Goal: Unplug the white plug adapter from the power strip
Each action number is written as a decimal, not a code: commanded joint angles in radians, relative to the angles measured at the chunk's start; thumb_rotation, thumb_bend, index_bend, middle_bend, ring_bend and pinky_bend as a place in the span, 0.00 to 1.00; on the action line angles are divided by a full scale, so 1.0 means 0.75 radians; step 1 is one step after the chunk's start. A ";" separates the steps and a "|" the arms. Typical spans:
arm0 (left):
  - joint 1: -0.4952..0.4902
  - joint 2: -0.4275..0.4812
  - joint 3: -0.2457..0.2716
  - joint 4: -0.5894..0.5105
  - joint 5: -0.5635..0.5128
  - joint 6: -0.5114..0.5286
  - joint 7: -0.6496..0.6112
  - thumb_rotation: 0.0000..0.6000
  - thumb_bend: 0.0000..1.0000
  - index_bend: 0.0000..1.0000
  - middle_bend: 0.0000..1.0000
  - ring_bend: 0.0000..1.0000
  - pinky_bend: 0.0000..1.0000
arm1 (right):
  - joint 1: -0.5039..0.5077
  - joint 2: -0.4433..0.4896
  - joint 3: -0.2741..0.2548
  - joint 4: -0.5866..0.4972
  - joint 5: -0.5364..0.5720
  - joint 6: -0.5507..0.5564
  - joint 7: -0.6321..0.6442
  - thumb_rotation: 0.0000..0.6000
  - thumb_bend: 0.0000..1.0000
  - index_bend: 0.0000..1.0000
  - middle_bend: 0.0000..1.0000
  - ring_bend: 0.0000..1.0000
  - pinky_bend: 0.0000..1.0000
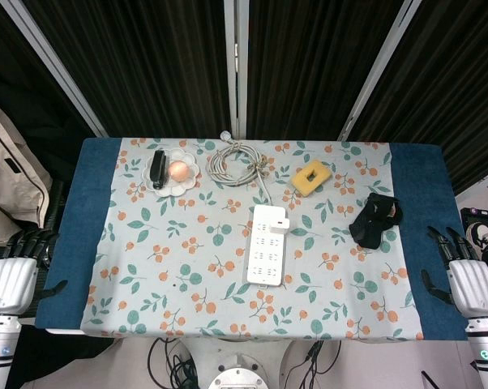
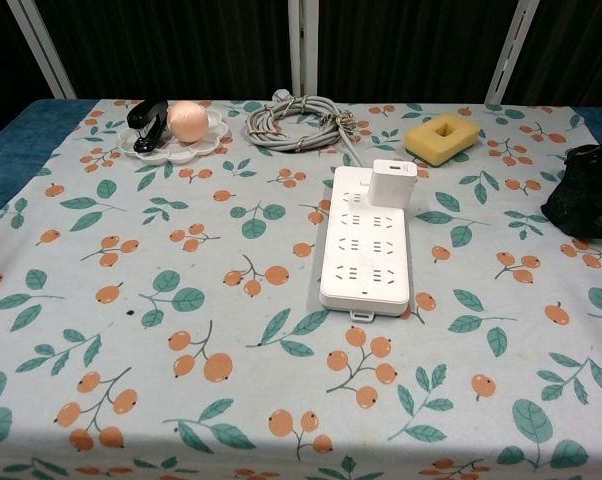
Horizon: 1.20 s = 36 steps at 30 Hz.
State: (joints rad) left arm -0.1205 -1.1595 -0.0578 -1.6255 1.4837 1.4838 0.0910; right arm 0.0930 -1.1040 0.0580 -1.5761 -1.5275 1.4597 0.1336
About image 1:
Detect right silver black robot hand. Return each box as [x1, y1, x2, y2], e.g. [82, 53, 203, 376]
[420, 224, 488, 321]

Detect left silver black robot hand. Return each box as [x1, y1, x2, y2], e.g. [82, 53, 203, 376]
[0, 229, 69, 319]

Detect white power strip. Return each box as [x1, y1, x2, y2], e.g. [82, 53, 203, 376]
[246, 204, 289, 289]

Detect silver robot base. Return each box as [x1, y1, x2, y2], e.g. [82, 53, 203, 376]
[207, 352, 269, 389]

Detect black and white sneaker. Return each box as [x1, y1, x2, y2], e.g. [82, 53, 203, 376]
[465, 220, 488, 260]

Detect blue table cover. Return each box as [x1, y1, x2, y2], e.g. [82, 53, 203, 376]
[35, 137, 470, 341]

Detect beige jacket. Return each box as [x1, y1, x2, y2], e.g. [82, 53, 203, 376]
[0, 79, 53, 246]

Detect black crumpled cloth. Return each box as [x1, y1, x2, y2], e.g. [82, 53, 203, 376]
[348, 192, 404, 249]

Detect floral print tablecloth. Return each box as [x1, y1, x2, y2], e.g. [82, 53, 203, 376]
[79, 137, 426, 340]

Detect black stapler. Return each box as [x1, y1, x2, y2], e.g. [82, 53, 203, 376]
[149, 150, 168, 190]

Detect yellow sponge with hole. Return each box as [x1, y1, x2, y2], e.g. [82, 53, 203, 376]
[290, 160, 333, 199]

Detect white flower-shaped plate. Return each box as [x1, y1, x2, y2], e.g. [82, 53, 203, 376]
[141, 147, 199, 199]

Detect peach coloured egg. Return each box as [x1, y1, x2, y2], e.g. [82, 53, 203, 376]
[169, 160, 191, 182]

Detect black floor cables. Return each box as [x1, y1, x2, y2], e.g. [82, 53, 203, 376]
[146, 338, 196, 389]
[300, 340, 342, 389]

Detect white frame pole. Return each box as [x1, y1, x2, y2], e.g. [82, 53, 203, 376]
[223, 0, 249, 139]
[336, 0, 423, 141]
[2, 0, 107, 137]

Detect white cable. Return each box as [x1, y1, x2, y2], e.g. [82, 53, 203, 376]
[206, 130, 276, 207]

